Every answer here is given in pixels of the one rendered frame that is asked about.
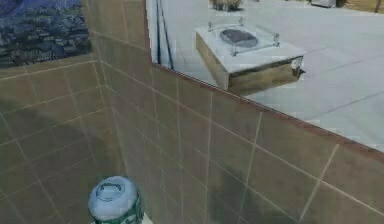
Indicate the blue framed wall picture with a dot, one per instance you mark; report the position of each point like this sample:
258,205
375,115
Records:
40,30

